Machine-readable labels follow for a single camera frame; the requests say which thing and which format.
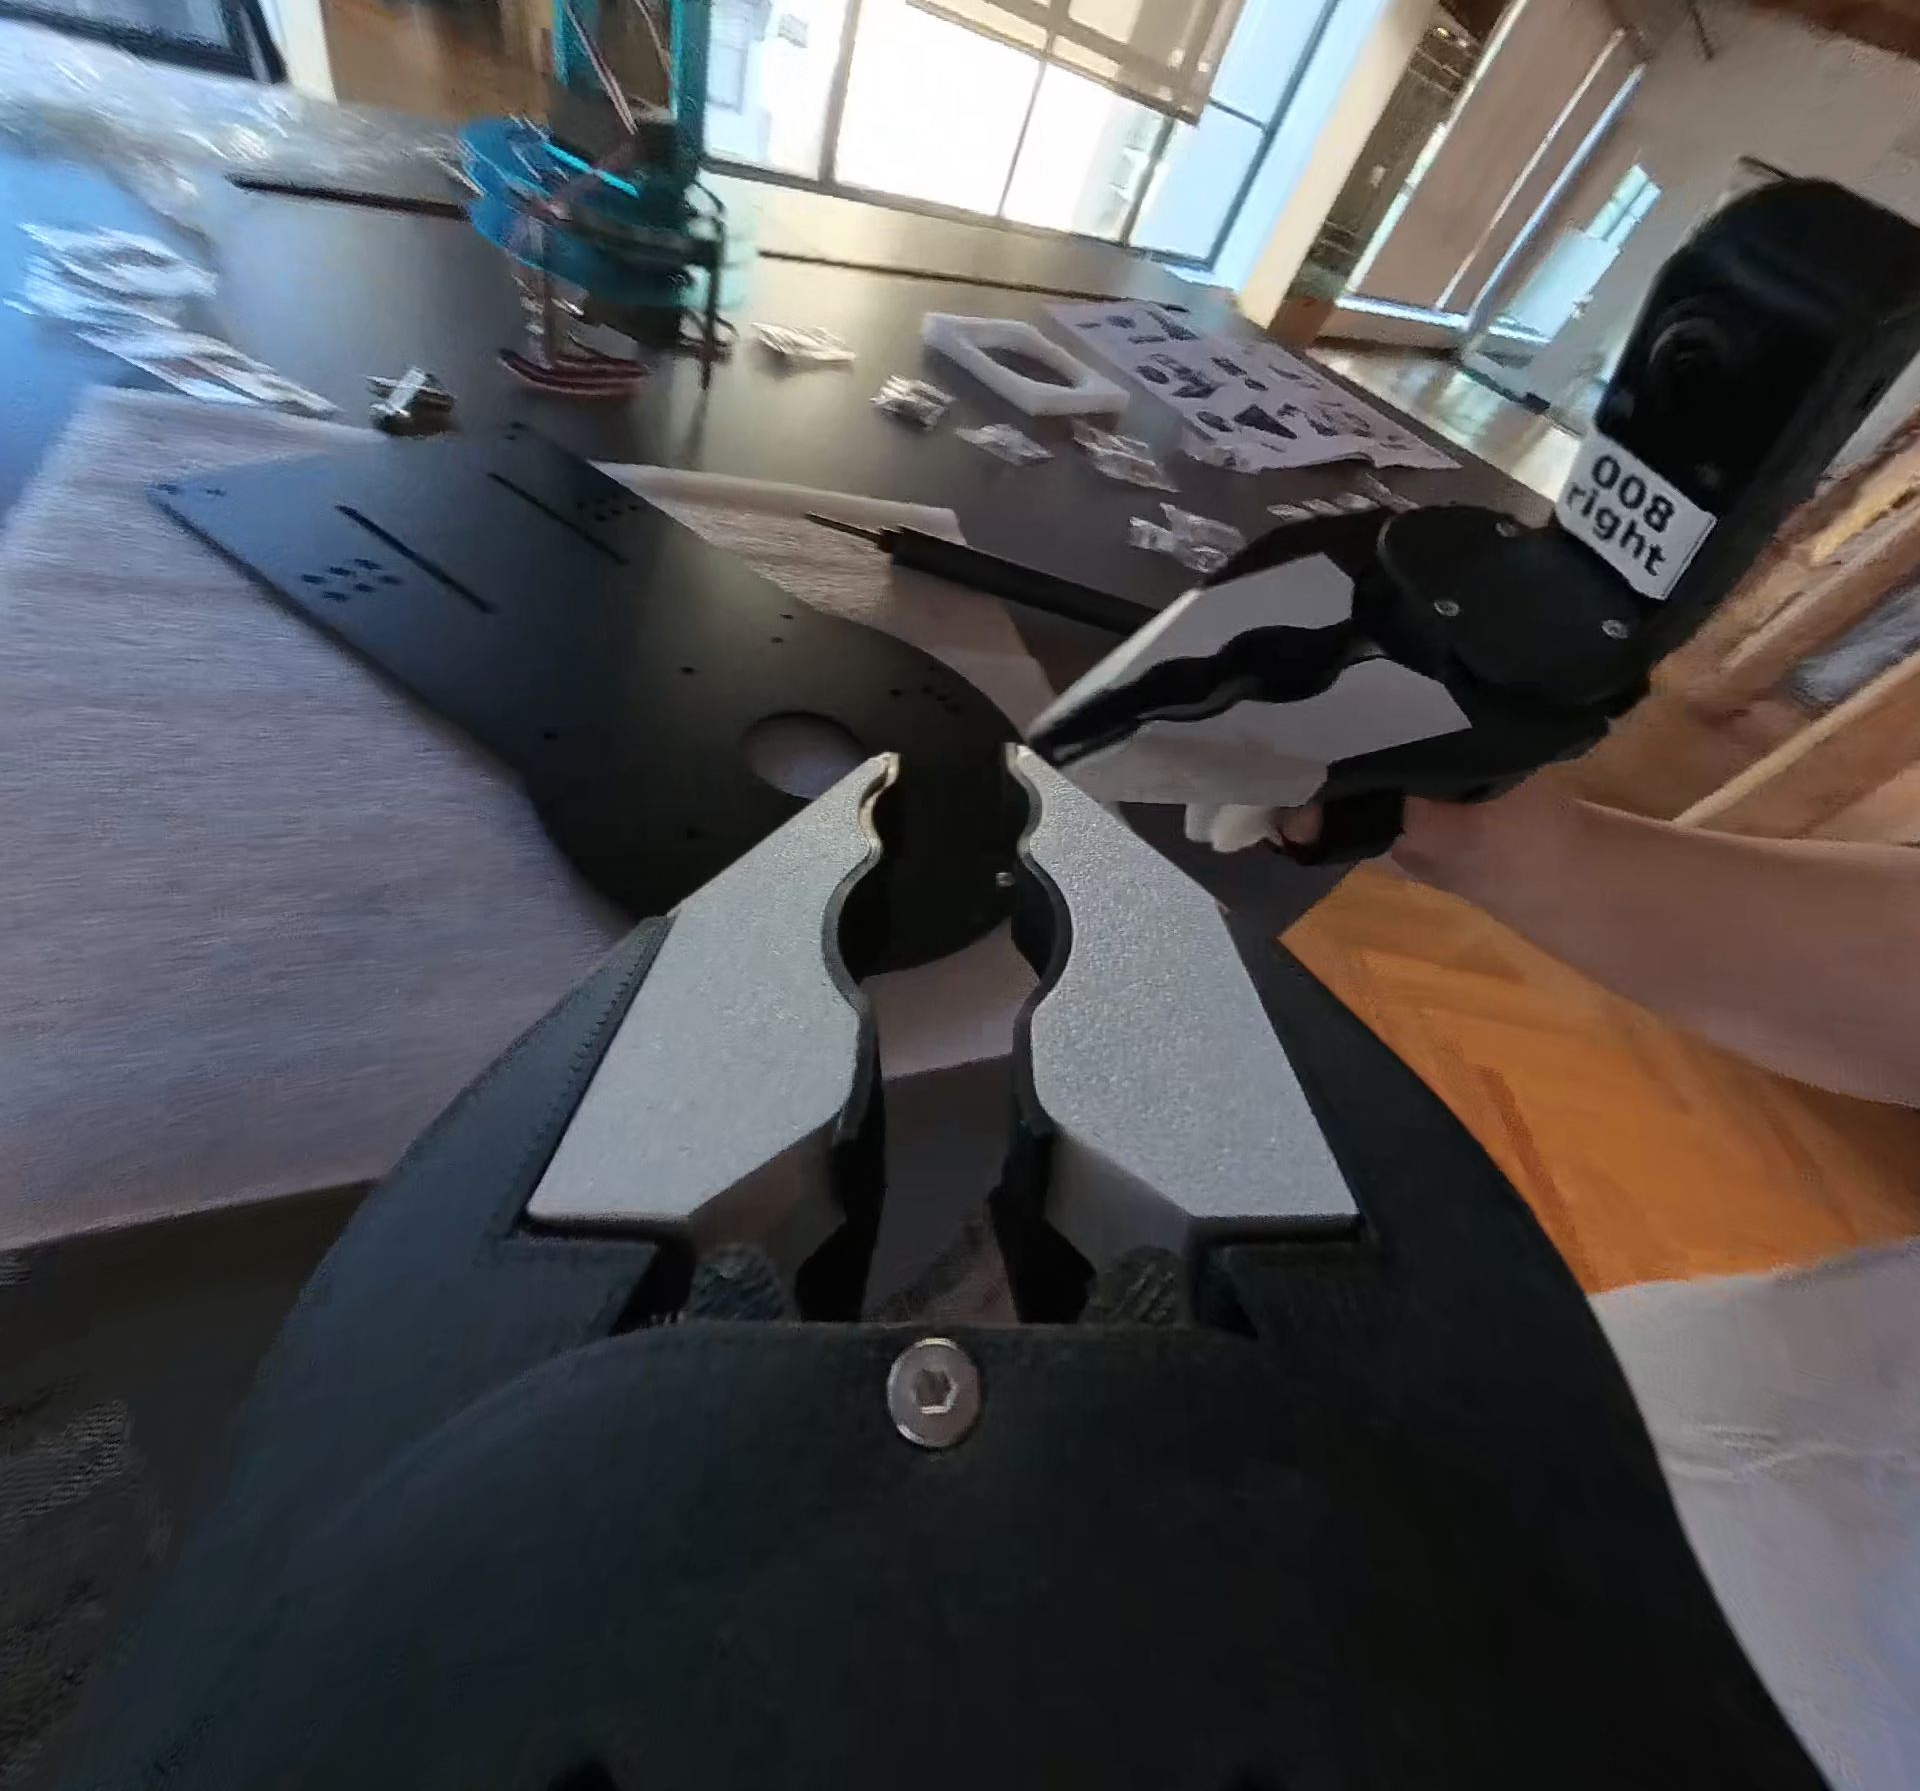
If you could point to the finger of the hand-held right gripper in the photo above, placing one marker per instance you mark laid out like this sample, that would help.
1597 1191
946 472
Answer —
1216 622
1349 718

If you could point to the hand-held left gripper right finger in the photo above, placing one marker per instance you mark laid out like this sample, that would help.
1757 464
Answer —
1185 1071

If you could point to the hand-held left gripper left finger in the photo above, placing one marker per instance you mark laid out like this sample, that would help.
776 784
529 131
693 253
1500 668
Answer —
707 1071

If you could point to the black screwdriver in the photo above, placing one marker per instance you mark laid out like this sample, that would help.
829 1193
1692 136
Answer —
1019 584

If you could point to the black metal base plate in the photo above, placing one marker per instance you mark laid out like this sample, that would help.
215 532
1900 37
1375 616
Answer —
601 650

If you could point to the person's right forearm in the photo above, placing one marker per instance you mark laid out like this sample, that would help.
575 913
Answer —
1679 935

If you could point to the blue toy robot arm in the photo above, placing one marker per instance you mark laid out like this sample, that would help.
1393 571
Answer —
601 217

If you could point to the group of clear screw bags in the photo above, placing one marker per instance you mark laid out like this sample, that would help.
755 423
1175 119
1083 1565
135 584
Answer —
1164 539

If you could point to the printed instruction manual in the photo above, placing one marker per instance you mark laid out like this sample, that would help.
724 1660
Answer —
1275 397

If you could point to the white foam block with hole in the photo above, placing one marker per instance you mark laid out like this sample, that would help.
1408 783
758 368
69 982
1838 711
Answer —
959 342

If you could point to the white foam sheet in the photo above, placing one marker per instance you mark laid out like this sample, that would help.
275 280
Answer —
225 846

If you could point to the small metal part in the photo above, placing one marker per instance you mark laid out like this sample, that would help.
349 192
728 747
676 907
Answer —
409 399

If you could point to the person's white shirt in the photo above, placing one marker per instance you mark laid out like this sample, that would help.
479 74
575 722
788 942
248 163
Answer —
1785 1520

